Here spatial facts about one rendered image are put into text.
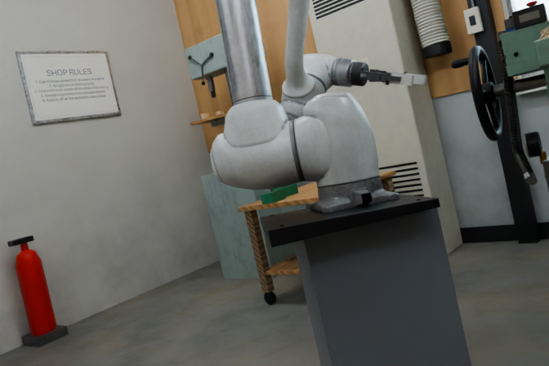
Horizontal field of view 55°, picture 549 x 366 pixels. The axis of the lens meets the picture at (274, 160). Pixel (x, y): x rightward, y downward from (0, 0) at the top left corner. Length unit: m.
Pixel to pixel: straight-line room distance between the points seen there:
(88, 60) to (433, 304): 3.11
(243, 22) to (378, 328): 0.78
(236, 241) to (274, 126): 2.27
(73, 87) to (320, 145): 2.74
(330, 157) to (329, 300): 0.32
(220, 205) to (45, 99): 1.29
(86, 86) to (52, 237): 1.03
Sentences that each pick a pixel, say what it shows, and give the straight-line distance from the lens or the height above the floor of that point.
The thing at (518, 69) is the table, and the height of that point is 0.85.
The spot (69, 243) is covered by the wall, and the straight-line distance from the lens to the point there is 3.63.
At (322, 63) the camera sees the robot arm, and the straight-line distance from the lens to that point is 1.74.
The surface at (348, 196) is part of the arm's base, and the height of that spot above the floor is 0.65.
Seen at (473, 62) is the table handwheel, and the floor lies 0.90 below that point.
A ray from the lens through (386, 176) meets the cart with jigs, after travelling 2.83.
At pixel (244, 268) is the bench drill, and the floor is 0.07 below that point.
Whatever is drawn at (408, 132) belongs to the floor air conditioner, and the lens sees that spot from 2.99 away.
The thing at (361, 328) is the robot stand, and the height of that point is 0.37.
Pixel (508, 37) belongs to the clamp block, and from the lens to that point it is 1.63.
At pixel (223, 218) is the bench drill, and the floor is 0.41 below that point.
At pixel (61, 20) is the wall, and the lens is 3.93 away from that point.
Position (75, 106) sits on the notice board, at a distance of 3.76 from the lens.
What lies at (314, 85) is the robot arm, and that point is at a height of 0.95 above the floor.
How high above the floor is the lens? 0.80
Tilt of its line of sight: 2 degrees down
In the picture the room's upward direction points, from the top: 13 degrees counter-clockwise
